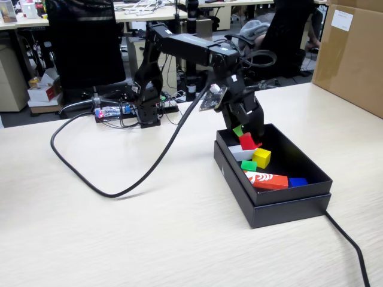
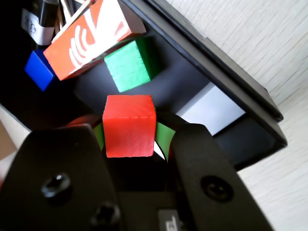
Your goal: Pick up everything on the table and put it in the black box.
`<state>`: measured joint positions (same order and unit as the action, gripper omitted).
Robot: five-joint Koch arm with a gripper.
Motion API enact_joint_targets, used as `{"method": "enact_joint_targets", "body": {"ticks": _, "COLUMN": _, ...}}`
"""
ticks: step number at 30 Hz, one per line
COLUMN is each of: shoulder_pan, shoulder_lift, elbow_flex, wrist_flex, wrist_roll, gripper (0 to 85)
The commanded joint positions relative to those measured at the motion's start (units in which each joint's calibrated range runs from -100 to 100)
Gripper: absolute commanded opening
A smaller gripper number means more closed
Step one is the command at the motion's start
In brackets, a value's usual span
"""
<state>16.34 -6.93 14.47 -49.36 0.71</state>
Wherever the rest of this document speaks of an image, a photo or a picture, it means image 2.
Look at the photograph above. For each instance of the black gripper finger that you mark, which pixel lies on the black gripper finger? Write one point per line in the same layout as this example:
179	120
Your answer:
204	168
60	163

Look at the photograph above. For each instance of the red wooden cube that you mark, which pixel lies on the red wooden cube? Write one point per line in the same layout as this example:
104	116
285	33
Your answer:
130	130

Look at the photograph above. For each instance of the green wooden cube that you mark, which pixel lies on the green wooden cube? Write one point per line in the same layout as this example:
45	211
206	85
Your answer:
127	67

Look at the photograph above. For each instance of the black cardboard box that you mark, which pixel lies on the black cardboard box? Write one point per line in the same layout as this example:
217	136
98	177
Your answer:
180	72

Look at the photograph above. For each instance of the orange box white print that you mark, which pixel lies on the orange box white print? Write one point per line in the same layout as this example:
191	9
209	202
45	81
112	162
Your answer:
96	36

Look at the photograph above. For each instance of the blue wooden cube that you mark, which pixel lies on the blue wooden cube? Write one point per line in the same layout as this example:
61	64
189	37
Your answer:
38	72

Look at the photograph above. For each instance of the black bottle white label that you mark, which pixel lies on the black bottle white label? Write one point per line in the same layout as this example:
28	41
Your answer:
36	29

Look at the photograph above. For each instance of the pale wooden stick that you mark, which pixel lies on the pale wooden stick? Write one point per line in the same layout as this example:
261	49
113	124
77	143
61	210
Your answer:
72	21

